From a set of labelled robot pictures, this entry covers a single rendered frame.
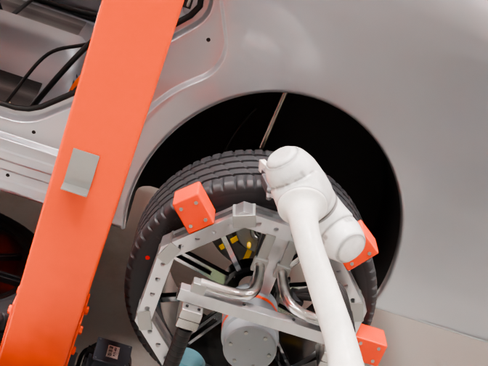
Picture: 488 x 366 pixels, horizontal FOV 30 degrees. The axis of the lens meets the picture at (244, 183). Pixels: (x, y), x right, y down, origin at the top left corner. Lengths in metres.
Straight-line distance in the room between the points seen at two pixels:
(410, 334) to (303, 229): 2.66
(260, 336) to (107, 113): 0.63
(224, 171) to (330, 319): 0.68
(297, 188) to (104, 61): 0.49
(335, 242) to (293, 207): 0.15
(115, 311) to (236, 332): 1.58
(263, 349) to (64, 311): 0.48
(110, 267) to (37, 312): 1.72
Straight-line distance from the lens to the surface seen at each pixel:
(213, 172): 2.33
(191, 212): 2.17
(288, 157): 1.83
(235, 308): 2.07
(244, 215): 2.17
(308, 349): 2.50
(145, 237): 2.31
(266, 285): 2.27
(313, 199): 1.82
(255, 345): 2.18
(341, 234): 1.91
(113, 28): 1.94
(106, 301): 3.73
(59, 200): 2.10
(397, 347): 4.25
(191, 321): 2.06
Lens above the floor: 2.03
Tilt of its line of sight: 23 degrees down
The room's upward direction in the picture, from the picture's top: 21 degrees clockwise
